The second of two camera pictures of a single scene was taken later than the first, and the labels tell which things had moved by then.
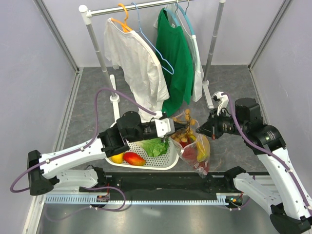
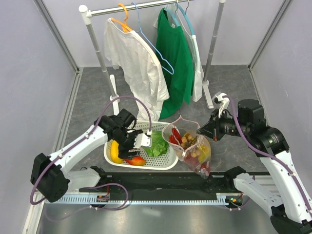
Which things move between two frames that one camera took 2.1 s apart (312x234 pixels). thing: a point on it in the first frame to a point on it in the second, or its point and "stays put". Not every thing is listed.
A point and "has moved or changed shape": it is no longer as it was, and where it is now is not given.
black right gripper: (207, 128) stays put
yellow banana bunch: (203, 147) stays put
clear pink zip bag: (192, 147) has moved or changed shape
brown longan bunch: (183, 135) to (187, 142)
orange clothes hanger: (125, 28) stays put
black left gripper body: (147, 133) to (127, 141)
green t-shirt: (175, 52) stays put
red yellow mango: (134, 159) stays put
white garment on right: (197, 90) stays put
